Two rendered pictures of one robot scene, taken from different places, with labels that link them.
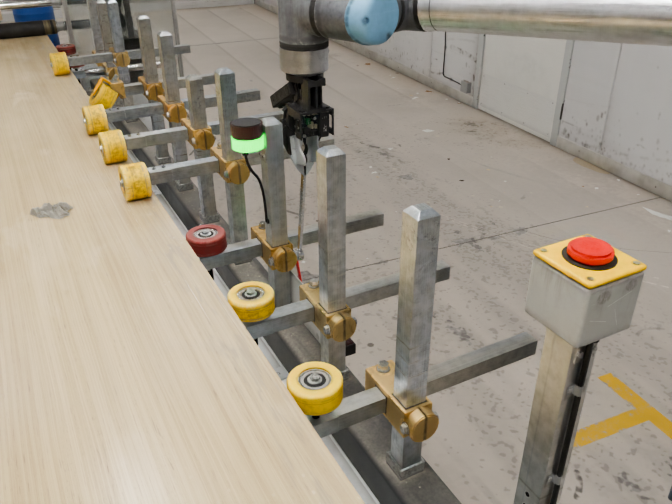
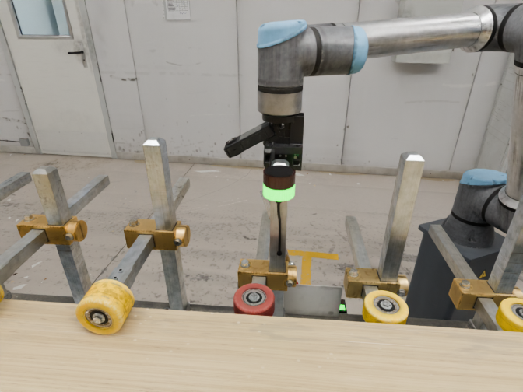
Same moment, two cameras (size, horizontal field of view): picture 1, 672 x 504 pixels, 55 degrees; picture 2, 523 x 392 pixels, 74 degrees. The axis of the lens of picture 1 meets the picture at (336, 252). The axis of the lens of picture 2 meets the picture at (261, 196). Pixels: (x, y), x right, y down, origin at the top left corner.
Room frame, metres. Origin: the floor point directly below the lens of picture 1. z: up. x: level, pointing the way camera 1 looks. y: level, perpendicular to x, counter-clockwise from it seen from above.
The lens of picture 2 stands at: (0.87, 0.68, 1.39)
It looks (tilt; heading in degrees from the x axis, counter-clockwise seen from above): 28 degrees down; 302
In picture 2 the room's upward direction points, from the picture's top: straight up
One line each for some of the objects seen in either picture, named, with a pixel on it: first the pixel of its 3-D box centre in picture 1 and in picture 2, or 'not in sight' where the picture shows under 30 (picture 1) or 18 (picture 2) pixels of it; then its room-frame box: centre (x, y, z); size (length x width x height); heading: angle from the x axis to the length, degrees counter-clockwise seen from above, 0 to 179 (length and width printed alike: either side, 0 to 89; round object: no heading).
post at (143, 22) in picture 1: (153, 93); not in sight; (2.07, 0.58, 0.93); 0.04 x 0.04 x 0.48; 27
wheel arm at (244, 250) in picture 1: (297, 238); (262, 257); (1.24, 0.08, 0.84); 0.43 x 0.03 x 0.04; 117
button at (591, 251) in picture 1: (589, 254); not in sight; (0.51, -0.23, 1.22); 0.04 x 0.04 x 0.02
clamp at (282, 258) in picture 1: (272, 248); (267, 275); (1.20, 0.13, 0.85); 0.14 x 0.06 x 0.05; 27
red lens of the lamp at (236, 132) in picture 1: (246, 128); (279, 176); (1.16, 0.16, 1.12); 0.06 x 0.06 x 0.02
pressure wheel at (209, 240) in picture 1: (208, 255); (254, 316); (1.15, 0.26, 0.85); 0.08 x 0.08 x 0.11
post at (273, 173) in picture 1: (276, 231); (277, 258); (1.18, 0.12, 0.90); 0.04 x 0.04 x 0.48; 27
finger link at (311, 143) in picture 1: (314, 154); not in sight; (1.22, 0.04, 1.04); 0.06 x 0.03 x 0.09; 28
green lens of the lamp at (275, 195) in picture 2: (247, 141); (279, 188); (1.16, 0.16, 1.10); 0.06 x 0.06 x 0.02
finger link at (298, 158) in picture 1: (300, 157); not in sight; (1.21, 0.07, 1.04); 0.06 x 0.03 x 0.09; 28
